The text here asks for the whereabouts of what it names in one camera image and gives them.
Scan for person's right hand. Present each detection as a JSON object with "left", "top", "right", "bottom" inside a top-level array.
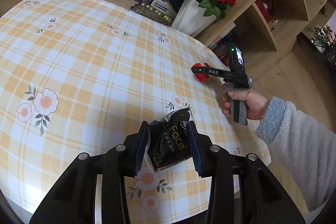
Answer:
[{"left": 222, "top": 89, "right": 269, "bottom": 120}]

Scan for red teapot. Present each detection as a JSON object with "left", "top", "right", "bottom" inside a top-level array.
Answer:
[{"left": 256, "top": 0, "right": 275, "bottom": 24}]

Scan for plaid floral tablecloth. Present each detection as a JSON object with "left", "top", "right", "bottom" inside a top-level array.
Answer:
[{"left": 0, "top": 0, "right": 272, "bottom": 216}]

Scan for gold scalloped tray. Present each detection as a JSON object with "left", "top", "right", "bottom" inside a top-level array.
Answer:
[{"left": 130, "top": 3, "right": 176, "bottom": 25}]

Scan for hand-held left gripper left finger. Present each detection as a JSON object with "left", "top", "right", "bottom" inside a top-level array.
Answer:
[{"left": 29, "top": 120, "right": 150, "bottom": 224}]

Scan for potted pale flowers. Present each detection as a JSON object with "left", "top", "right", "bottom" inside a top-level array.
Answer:
[{"left": 312, "top": 25, "right": 336, "bottom": 47}]

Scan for black tissue packet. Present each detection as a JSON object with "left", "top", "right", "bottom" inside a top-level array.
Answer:
[{"left": 146, "top": 106, "right": 195, "bottom": 172}]

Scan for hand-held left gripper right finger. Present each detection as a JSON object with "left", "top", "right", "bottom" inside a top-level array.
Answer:
[{"left": 188, "top": 122, "right": 306, "bottom": 224}]

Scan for black wall shelf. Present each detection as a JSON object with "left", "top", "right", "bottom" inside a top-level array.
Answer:
[{"left": 297, "top": 32, "right": 336, "bottom": 69}]

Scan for white flower pot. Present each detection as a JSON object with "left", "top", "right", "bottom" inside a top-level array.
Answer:
[{"left": 172, "top": 0, "right": 218, "bottom": 38}]

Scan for person's right forearm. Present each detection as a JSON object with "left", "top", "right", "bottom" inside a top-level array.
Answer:
[{"left": 255, "top": 97, "right": 336, "bottom": 224}]

